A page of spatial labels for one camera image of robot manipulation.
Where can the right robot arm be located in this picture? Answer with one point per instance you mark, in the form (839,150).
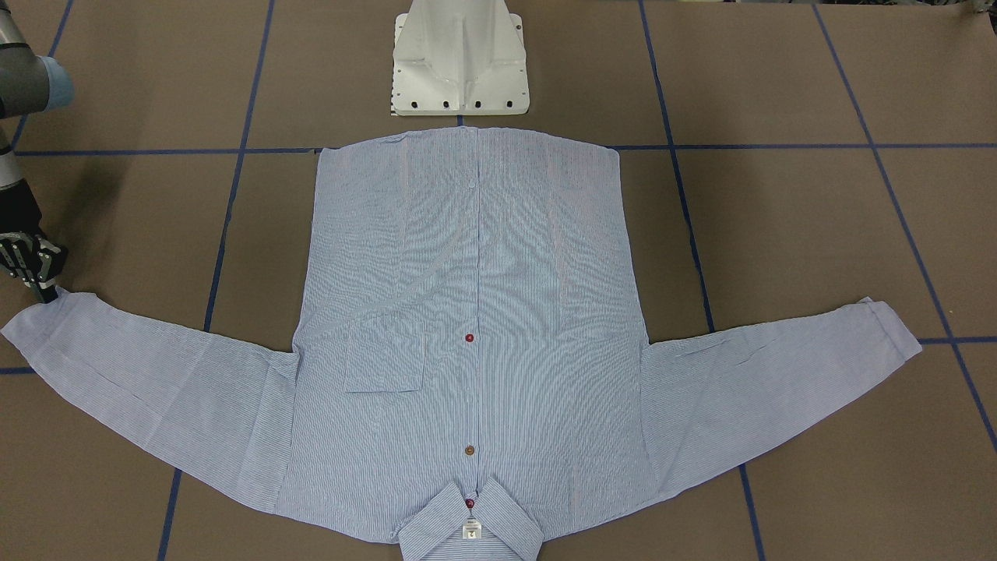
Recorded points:
(30,84)

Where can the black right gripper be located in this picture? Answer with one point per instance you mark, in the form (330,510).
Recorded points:
(17,210)

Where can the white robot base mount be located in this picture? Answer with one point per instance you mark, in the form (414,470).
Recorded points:
(459,58)

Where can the light blue striped shirt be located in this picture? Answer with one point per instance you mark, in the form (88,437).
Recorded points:
(471,374)

